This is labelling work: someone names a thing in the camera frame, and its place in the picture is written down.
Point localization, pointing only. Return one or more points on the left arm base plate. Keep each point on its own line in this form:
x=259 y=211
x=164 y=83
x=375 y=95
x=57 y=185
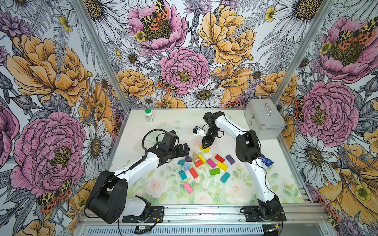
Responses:
x=152 y=215

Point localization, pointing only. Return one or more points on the red block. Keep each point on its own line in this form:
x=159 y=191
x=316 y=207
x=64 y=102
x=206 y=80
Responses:
x=198 y=163
x=194 y=173
x=219 y=158

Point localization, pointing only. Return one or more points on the teal block right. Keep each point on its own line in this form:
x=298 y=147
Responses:
x=225 y=177

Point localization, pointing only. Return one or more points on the green block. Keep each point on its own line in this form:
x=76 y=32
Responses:
x=215 y=171

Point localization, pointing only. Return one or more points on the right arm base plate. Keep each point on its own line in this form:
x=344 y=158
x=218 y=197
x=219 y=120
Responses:
x=254 y=213

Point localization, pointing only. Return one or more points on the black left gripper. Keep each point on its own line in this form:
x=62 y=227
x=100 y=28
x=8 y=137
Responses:
x=185 y=150

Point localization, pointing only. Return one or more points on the pink block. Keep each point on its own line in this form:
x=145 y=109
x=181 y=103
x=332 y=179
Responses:
x=188 y=188

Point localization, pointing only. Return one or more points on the silver metal first-aid case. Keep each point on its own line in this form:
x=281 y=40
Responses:
x=263 y=117

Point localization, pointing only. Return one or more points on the purple triangle block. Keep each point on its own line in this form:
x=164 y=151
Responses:
x=188 y=159

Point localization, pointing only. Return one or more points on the aluminium front rail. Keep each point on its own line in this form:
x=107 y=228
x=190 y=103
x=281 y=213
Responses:
x=227 y=220

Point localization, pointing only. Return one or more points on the purple rectangular block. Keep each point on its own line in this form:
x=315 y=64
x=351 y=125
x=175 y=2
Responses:
x=230 y=159

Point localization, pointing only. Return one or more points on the yellow block long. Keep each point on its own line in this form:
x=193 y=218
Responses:
x=204 y=149

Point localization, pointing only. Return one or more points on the small circuit board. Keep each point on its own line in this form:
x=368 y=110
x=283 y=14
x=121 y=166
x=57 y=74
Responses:
x=142 y=229

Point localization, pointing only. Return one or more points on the teal block upper left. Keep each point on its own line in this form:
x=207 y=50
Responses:
x=181 y=162

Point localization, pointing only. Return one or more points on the magenta block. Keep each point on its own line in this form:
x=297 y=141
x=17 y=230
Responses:
x=211 y=163

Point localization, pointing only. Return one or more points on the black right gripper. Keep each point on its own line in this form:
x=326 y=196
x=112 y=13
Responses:
x=207 y=140

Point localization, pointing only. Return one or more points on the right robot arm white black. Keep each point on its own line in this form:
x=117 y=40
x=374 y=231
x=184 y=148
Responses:
x=248 y=151

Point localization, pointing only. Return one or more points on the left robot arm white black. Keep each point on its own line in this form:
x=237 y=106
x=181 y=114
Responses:
x=108 y=199

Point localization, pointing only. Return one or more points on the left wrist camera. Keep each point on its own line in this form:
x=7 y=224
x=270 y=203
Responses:
x=170 y=138

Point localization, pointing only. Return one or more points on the white bottle green cap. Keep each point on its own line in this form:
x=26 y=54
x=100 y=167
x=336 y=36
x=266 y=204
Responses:
x=149 y=115

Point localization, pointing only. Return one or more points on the teal block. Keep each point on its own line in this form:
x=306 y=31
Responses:
x=225 y=177
x=182 y=175
x=181 y=162

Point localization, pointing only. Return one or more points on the natural wood triangle block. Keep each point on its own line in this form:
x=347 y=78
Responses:
x=195 y=157

